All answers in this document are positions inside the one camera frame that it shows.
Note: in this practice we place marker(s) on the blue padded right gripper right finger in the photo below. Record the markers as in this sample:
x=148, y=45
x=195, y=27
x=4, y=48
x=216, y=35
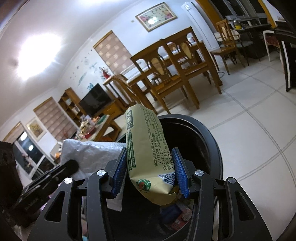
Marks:
x=239, y=219

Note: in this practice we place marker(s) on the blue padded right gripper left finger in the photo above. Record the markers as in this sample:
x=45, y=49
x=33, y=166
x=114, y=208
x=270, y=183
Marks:
x=61, y=217

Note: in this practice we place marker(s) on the white plastic bag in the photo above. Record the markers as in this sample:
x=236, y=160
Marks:
x=90, y=156

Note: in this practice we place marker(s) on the yellow-green snack package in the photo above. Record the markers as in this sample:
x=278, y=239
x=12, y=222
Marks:
x=149, y=163

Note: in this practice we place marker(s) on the black round trash bin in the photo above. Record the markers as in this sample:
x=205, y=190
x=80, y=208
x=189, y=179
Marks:
x=133, y=217

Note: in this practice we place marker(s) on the red snack box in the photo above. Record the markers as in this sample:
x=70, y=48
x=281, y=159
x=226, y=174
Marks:
x=179, y=214

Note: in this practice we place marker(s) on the small framed yellow picture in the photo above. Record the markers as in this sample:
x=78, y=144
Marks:
x=35, y=128

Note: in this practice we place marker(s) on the wooden bookshelf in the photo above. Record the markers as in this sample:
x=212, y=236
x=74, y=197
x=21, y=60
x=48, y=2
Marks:
x=69, y=102

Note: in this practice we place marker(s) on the wooden coffee table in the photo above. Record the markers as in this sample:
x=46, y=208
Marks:
x=99, y=129

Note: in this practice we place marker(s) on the black flat television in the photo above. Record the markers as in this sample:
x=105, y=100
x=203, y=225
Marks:
x=95, y=100

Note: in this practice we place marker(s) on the wooden TV cabinet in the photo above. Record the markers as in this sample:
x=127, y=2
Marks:
x=113, y=109

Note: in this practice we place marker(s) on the wooden chair near television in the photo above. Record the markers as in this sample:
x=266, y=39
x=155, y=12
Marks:
x=118, y=88

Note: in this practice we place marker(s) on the wooden dining chair front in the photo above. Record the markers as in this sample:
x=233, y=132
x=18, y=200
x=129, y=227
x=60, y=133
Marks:
x=155, y=72

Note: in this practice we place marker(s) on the wooden dining chair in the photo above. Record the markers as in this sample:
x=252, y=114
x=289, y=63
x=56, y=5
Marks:
x=155, y=72
x=190, y=56

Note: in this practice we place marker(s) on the wooden dining table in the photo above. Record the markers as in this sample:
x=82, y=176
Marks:
x=132, y=83

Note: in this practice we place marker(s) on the wooden chair far right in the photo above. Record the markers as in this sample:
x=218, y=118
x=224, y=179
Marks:
x=228, y=44

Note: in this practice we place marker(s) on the white standing air conditioner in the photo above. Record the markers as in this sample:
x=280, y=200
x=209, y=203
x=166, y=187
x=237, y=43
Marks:
x=205, y=28

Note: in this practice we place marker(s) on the framed floral wall picture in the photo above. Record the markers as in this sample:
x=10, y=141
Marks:
x=156, y=16

